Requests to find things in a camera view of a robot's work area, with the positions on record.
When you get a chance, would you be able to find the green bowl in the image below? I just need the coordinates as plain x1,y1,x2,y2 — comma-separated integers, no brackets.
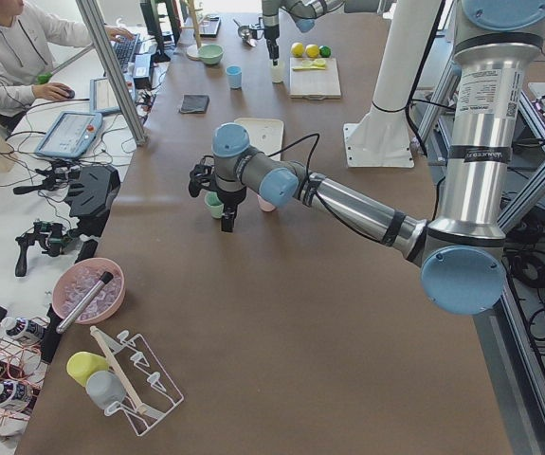
197,44,224,65

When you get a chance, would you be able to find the seated person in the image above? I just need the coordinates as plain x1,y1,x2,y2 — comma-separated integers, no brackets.
0,0,136,119

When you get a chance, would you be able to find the yellow cup on rack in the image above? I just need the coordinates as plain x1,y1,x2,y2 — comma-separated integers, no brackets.
66,351,109,387

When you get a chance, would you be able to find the wooden cup stand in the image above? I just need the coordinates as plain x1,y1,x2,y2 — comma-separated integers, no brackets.
180,0,202,62

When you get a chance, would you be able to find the pink bowl with ice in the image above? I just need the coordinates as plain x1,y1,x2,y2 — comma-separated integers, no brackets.
51,257,127,326

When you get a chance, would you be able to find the grey cup on rack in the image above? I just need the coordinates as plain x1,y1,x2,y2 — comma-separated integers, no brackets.
85,371,127,410

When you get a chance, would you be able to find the teach pendant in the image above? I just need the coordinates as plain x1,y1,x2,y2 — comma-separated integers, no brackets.
89,77,121,116
34,112,102,159

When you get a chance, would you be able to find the cream rabbit tray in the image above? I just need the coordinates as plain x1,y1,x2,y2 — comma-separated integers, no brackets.
234,118,284,161

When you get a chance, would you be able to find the pink plastic cup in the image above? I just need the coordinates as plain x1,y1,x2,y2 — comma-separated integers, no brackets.
258,196,276,212

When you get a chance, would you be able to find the metal ice scoop handle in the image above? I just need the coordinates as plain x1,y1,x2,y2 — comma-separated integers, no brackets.
56,271,114,335

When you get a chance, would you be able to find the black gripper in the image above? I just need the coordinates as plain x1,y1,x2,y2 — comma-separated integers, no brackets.
262,16,280,65
216,182,247,232

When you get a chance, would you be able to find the yellow plastic knife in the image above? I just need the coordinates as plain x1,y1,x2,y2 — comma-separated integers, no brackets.
291,65,327,71

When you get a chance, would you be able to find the white wire cup rack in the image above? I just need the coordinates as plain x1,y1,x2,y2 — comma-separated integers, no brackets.
89,325,185,437

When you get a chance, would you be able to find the grey folded cloth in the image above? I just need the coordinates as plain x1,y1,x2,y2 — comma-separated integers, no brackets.
179,94,209,114

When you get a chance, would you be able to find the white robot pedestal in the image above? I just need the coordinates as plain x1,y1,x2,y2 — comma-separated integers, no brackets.
344,0,445,168

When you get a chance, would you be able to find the lower whole lemon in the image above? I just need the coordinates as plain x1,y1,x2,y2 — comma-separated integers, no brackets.
304,44,319,59

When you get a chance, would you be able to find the aluminium frame post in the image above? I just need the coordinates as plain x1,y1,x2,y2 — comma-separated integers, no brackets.
76,0,147,146

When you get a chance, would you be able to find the metal scoop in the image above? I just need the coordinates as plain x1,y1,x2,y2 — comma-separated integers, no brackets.
233,19,257,47

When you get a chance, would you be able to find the far teach pendant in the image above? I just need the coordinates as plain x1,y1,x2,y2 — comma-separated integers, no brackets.
89,77,121,116

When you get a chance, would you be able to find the near teach pendant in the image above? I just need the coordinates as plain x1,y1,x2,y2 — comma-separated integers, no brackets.
34,112,102,159

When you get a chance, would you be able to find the wooden cutting board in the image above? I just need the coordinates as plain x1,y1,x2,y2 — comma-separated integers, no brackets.
290,57,341,100

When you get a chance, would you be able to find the blue plastic cup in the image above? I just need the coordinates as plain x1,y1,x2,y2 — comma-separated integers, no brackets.
226,65,243,90

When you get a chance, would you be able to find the whole lemon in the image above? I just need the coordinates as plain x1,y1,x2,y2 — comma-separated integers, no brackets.
304,44,319,59
290,42,305,58

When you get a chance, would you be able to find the black keyboard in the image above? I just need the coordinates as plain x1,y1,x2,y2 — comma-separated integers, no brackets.
112,33,141,72

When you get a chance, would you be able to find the cream yellow plastic cup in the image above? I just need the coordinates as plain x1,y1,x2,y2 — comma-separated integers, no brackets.
269,61,284,83

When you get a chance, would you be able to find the green lime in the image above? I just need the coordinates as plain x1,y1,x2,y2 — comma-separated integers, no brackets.
319,45,332,58

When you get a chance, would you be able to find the green plastic cup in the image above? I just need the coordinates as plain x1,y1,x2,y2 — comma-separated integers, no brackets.
205,191,224,219

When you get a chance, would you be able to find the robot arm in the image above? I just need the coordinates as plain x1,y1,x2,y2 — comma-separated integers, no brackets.
212,1,545,315
261,0,344,66

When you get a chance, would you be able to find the upper whole lemon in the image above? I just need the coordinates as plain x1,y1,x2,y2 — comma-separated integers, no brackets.
290,42,305,58

